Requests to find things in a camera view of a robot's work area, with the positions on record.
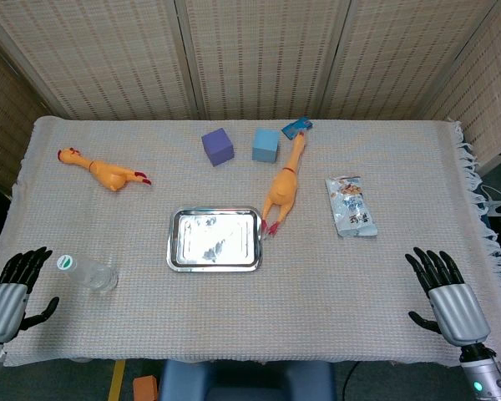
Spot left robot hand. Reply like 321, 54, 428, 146
0, 246, 61, 344

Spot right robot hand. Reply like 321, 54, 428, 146
404, 246, 492, 348

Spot transparent plastic bottle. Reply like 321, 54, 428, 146
56, 254, 119, 292

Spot stainless steel tray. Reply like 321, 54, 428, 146
165, 206, 264, 273

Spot silver snack bag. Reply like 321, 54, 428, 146
325, 175, 378, 239

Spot orange block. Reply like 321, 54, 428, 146
132, 374, 159, 401

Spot small rubber chicken toy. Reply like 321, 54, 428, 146
57, 146, 153, 193

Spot white woven tablecloth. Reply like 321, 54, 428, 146
0, 115, 501, 368

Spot long rubber chicken toy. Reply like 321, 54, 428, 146
261, 131, 308, 238

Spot blue chair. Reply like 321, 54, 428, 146
158, 359, 337, 401

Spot blue snack packet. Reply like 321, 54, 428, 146
281, 116, 314, 140

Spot light blue foam cube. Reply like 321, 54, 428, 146
251, 128, 281, 164

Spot purple foam cube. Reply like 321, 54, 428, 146
200, 127, 235, 168

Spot woven folding screen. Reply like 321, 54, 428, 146
0, 0, 501, 185

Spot white cable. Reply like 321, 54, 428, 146
479, 183, 501, 218

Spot black cable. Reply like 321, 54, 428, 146
342, 362, 360, 401

